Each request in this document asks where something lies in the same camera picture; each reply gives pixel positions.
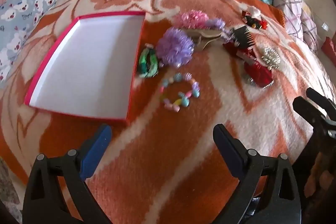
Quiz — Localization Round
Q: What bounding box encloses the pink flower beige hair comb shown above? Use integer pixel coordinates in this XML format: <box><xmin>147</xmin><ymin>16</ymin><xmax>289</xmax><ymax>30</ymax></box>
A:
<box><xmin>175</xmin><ymin>10</ymin><xmax>223</xmax><ymax>52</ymax></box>

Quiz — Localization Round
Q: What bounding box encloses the pastel beaded bracelet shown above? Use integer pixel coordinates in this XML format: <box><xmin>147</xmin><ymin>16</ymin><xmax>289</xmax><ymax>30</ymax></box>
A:
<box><xmin>160</xmin><ymin>72</ymin><xmax>201</xmax><ymax>112</ymax></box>

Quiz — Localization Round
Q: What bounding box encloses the green braided bracelet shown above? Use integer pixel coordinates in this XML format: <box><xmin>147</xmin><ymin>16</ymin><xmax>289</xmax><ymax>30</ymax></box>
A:
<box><xmin>138</xmin><ymin>43</ymin><xmax>160</xmax><ymax>79</ymax></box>

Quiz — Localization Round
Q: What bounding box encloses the white pearl hair ornament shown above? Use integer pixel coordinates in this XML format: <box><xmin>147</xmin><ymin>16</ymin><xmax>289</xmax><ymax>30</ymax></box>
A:
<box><xmin>261</xmin><ymin>47</ymin><xmax>280</xmax><ymax>67</ymax></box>

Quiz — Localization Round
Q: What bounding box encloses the plaid purple white cloth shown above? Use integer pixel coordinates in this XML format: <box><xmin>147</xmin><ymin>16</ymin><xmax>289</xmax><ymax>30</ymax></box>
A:
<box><xmin>273</xmin><ymin>0</ymin><xmax>319</xmax><ymax>52</ymax></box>

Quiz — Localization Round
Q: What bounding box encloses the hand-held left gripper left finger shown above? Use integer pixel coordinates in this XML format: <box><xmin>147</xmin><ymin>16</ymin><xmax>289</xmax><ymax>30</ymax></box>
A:
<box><xmin>23</xmin><ymin>124</ymin><xmax>113</xmax><ymax>224</ymax></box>

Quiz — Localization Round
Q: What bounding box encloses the red cushion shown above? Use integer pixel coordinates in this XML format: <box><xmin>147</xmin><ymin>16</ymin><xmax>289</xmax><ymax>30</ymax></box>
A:
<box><xmin>322</xmin><ymin>36</ymin><xmax>336</xmax><ymax>68</ymax></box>

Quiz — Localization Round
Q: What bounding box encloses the blue bear print pillow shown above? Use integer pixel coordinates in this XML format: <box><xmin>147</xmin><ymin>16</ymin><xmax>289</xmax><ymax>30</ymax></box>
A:
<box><xmin>0</xmin><ymin>0</ymin><xmax>66</xmax><ymax>85</ymax></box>

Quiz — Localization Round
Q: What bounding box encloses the black toothed hair comb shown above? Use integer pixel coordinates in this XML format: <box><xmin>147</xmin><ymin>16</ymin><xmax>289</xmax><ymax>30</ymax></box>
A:
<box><xmin>228</xmin><ymin>26</ymin><xmax>255</xmax><ymax>49</ymax></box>

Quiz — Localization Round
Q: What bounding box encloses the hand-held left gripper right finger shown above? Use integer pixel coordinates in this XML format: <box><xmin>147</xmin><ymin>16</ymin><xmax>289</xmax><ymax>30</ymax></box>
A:
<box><xmin>213</xmin><ymin>124</ymin><xmax>302</xmax><ymax>224</ymax></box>

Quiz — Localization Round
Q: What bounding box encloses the grey floral bed sheet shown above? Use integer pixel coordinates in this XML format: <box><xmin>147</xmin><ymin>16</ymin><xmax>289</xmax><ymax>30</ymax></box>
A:
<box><xmin>0</xmin><ymin>158</ymin><xmax>24</xmax><ymax>222</ymax></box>

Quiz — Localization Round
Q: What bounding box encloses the red cardboard box white inside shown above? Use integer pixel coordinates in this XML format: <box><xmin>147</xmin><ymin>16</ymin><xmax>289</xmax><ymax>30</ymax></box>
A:
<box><xmin>24</xmin><ymin>11</ymin><xmax>146</xmax><ymax>125</ymax></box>

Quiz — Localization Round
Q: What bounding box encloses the small purple flower hair ornament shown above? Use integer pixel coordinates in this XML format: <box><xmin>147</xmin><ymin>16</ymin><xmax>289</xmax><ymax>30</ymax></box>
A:
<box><xmin>206</xmin><ymin>18</ymin><xmax>232</xmax><ymax>39</ymax></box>

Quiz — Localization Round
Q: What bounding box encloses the red black bow hair clip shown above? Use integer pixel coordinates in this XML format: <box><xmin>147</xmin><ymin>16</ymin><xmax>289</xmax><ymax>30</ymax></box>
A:
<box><xmin>241</xmin><ymin>7</ymin><xmax>268</xmax><ymax>30</ymax></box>

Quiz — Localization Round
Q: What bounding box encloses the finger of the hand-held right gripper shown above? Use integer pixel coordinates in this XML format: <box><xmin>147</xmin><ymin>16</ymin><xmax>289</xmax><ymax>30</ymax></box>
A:
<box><xmin>307</xmin><ymin>88</ymin><xmax>336</xmax><ymax>123</ymax></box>
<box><xmin>293</xmin><ymin>97</ymin><xmax>334</xmax><ymax>136</ymax></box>

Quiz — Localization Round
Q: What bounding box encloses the orange and white patterned blanket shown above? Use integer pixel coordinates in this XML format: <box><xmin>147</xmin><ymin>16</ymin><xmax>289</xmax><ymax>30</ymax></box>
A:
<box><xmin>0</xmin><ymin>0</ymin><xmax>336</xmax><ymax>224</ymax></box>

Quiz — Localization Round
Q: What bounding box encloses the large purple pom-pom hair ornament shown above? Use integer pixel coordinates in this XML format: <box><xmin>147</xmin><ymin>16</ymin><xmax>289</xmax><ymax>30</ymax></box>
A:
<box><xmin>155</xmin><ymin>27</ymin><xmax>195</xmax><ymax>67</ymax></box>

